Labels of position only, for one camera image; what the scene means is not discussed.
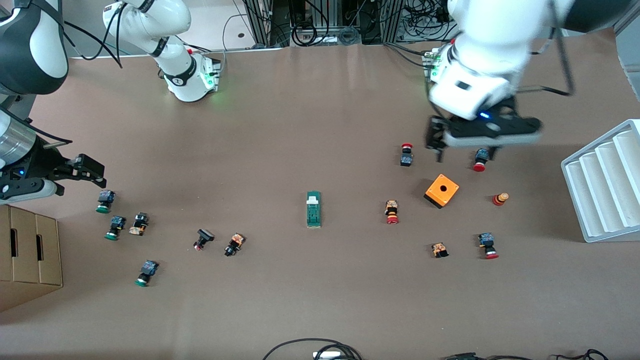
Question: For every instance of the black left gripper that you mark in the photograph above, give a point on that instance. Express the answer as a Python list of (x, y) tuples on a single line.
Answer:
[(436, 134)]

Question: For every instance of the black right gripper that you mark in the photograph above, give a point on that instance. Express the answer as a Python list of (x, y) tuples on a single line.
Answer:
[(41, 163)]

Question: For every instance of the green load switch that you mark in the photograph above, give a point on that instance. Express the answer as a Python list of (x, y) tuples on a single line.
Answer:
[(313, 212)]

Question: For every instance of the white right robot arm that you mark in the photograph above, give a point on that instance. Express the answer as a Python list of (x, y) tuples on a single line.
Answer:
[(150, 20)]

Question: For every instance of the red mushroom button blue block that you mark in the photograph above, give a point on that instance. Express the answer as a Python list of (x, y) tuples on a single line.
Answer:
[(486, 242), (481, 162), (406, 160)]

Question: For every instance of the green mushroom button blue block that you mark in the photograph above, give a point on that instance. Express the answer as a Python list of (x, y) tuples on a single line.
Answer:
[(105, 199), (116, 224), (148, 268)]

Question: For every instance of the orange button box with hole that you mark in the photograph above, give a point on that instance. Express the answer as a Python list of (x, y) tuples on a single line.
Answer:
[(442, 197)]

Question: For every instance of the red yellow button head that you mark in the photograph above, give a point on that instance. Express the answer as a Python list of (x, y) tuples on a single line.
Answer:
[(500, 199)]

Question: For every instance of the brown cardboard box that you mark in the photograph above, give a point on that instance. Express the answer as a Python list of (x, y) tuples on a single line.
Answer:
[(30, 260)]

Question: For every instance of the red stop button orange block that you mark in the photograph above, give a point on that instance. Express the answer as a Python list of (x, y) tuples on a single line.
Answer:
[(391, 210)]

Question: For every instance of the orange contact block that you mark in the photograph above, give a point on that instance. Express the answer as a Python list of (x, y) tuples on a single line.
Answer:
[(439, 249)]

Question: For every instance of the white slotted rack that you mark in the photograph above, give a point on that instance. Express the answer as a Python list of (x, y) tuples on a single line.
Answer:
[(600, 190)]

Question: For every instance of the black flat square button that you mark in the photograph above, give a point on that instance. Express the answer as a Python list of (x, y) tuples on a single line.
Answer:
[(204, 235)]

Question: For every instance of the white panel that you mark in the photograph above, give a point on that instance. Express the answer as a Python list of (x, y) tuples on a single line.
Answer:
[(225, 25)]

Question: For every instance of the white plug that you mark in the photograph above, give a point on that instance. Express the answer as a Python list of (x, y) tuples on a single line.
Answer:
[(327, 355)]

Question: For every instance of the beige black switch block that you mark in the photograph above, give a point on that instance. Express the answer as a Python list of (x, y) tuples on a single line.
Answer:
[(139, 225)]

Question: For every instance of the black selector switch orange block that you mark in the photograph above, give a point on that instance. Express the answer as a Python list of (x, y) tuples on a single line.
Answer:
[(235, 243)]

